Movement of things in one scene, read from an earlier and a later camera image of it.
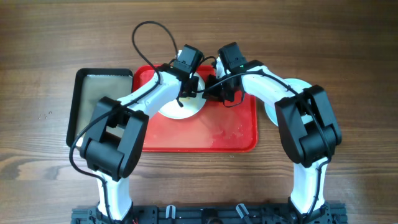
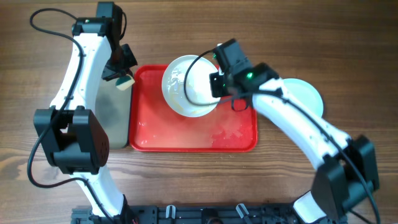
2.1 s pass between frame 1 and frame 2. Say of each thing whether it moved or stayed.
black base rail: stayed
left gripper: moved
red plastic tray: stayed
